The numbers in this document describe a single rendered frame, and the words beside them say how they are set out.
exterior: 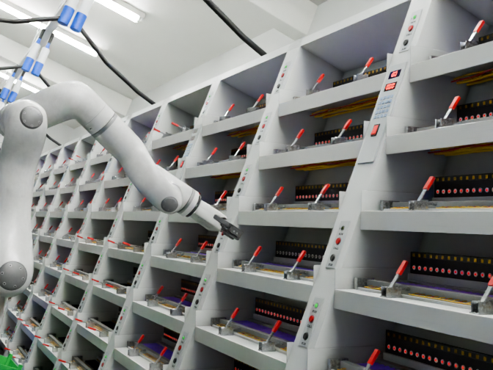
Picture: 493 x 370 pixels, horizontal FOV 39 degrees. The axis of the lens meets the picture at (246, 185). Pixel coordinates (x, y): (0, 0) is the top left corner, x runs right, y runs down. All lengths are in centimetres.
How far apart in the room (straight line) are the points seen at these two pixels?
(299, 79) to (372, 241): 90
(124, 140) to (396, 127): 73
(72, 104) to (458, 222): 103
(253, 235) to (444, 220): 100
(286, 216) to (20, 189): 74
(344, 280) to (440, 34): 69
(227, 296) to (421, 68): 100
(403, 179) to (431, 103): 22
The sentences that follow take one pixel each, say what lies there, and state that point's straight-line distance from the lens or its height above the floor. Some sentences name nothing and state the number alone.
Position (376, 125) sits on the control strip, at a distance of 180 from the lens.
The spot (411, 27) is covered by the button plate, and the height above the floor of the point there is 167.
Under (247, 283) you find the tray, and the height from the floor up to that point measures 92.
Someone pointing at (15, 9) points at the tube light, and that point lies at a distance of 710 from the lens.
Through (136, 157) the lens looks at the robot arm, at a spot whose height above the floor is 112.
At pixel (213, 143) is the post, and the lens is 305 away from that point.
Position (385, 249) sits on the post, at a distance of 175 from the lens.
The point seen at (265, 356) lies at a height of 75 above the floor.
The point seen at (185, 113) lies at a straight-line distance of 378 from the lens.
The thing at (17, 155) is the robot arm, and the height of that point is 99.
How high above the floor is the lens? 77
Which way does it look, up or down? 12 degrees up
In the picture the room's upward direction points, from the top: 21 degrees clockwise
